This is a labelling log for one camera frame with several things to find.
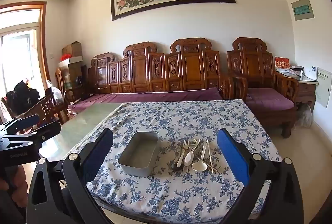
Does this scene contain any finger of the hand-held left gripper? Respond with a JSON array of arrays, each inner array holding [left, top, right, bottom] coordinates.
[[0, 121, 62, 148], [0, 114, 40, 136]]

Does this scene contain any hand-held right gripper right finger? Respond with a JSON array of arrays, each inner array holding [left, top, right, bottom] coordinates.
[[216, 128, 304, 224]]

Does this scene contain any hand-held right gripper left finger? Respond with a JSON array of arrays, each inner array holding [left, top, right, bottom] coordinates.
[[26, 128, 115, 224]]

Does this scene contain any wooden chopstick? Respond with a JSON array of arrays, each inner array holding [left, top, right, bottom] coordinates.
[[207, 139, 214, 174], [197, 158, 219, 171]]

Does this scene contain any large white ceramic spoon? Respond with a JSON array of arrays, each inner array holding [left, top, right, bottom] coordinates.
[[191, 142, 208, 172]]

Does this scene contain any grey metal tin box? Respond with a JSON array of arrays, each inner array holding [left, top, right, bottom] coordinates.
[[118, 132, 160, 177]]

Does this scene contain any white plastic spoon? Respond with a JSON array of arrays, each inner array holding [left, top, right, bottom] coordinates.
[[183, 138, 201, 166]]

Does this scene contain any silver metal fork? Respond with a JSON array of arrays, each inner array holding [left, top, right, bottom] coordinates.
[[178, 140, 189, 165]]

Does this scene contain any silver metal spoon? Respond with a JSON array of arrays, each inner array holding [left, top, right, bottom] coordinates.
[[171, 154, 183, 172]]

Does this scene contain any person's left hand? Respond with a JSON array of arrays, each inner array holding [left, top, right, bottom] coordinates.
[[0, 165, 28, 211]]

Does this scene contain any carved wooden dining chair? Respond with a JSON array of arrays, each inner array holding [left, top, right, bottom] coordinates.
[[22, 88, 70, 134], [55, 67, 68, 100]]

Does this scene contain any black clothing pile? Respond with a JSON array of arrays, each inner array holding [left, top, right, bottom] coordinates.
[[6, 80, 40, 116]]

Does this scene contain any clear plastic bag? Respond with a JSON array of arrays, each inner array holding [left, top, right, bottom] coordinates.
[[45, 80, 64, 105]]

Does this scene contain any black desk lamp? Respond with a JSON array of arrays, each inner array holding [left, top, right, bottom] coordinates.
[[75, 76, 87, 99]]

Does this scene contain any blue floral tablecloth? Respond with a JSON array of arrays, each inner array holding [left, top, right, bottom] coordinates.
[[70, 100, 283, 217]]

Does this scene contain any purple armchair cushion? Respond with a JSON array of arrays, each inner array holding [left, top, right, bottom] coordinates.
[[245, 88, 295, 110]]

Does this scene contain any long purple sofa cushion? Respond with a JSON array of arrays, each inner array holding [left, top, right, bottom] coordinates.
[[68, 88, 223, 117]]

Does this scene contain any white flat box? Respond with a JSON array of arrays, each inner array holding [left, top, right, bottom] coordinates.
[[58, 56, 83, 67]]

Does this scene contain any white floor fan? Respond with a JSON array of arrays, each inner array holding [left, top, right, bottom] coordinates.
[[297, 103, 313, 127]]

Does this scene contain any open brown cardboard box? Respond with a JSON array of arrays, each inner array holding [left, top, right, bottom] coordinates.
[[62, 41, 83, 57]]

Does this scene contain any carved wooden armchair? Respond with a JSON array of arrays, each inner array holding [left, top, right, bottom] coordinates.
[[227, 37, 299, 139]]

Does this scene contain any long carved wooden sofa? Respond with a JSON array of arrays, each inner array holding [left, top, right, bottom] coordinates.
[[63, 37, 248, 118]]

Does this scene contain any wooden side table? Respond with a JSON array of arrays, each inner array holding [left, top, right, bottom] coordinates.
[[276, 71, 318, 112]]

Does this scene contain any wooden balcony door frame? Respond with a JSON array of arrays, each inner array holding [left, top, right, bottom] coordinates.
[[0, 1, 51, 123]]

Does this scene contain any white wall panel cover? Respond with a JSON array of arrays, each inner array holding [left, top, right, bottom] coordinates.
[[314, 67, 330, 108]]

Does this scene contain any grey wall electrical panel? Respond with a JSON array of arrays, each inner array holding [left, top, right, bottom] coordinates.
[[291, 0, 315, 21]]

